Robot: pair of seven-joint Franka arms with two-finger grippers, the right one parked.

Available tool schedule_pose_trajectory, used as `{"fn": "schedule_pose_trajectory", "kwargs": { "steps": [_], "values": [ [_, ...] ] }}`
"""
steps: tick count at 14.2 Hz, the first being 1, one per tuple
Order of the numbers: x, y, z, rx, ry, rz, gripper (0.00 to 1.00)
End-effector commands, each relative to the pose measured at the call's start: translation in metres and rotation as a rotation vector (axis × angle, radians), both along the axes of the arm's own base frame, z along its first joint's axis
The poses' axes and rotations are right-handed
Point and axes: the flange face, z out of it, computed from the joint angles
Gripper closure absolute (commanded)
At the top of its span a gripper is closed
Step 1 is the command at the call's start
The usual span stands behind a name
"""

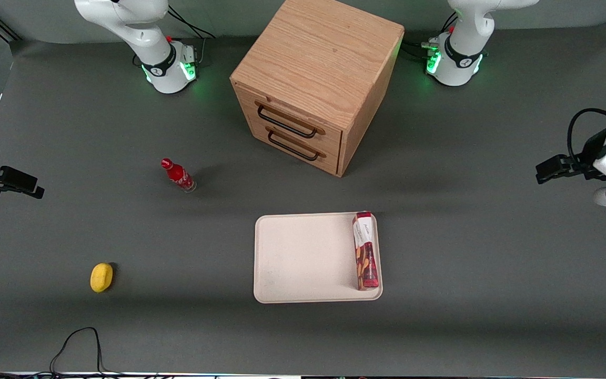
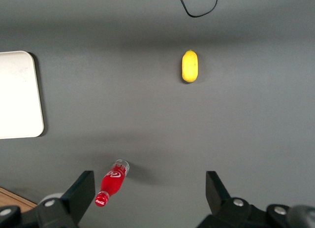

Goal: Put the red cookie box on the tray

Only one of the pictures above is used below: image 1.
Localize red cookie box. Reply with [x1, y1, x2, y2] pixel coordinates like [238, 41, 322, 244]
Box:
[352, 211, 380, 291]

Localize cream rectangular tray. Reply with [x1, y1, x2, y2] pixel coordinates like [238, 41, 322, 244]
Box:
[254, 212, 383, 304]

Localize yellow lemon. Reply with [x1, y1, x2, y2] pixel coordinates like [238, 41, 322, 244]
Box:
[90, 263, 114, 293]

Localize red cola bottle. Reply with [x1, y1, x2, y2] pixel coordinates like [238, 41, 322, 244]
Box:
[160, 158, 197, 193]

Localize wooden drawer front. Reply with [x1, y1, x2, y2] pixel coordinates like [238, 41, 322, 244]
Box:
[248, 120, 341, 176]
[235, 86, 344, 154]

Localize wooden drawer cabinet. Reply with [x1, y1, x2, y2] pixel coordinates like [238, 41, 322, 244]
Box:
[229, 0, 405, 178]

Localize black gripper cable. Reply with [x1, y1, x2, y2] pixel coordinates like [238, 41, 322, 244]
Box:
[567, 107, 606, 165]

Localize thin black looped cable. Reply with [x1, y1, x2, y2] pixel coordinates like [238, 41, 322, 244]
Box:
[49, 327, 125, 377]

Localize black left arm base cables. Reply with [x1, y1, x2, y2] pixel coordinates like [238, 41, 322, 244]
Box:
[402, 15, 457, 59]

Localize black arm base cables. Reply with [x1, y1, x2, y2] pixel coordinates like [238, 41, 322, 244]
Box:
[166, 4, 217, 67]
[402, 15, 457, 59]

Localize black right arm base cables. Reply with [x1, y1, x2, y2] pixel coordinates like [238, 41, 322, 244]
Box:
[166, 4, 217, 67]

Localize black drawer handle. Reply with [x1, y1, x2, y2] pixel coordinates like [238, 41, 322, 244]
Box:
[257, 104, 319, 139]
[268, 131, 321, 162]

